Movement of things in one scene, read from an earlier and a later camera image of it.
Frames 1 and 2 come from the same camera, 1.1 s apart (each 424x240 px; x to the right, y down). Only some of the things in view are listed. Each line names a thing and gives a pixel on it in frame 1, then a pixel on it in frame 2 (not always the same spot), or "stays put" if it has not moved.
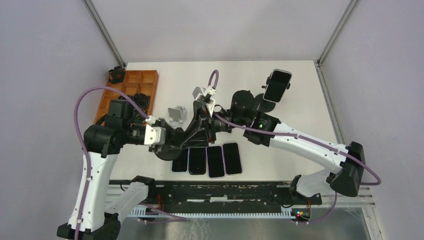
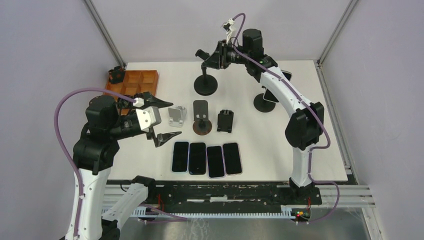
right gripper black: [197, 136] to [218, 60]
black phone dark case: [197, 160] stays put
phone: [232, 159] stays put
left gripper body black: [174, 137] to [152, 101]
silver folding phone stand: [177, 115] stays put
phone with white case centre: [215, 162] stays put
